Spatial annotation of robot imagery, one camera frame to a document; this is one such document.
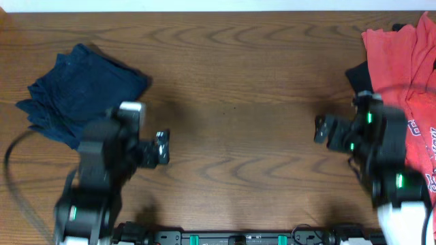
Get black garment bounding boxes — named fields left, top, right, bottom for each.
left=345, top=24, right=416, bottom=97

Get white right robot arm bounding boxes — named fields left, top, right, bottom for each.
left=314, top=112, right=433, bottom=244

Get navy blue shorts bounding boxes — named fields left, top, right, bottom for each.
left=16, top=99, right=88, bottom=150
left=27, top=43, right=151, bottom=137

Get folded navy blue shorts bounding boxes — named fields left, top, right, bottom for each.
left=16, top=99, right=88, bottom=150

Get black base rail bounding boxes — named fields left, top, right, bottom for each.
left=110, top=222, right=387, bottom=245

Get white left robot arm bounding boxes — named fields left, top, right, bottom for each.
left=54, top=128, right=170, bottom=244

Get red t-shirt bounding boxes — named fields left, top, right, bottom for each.
left=361, top=10, right=436, bottom=239

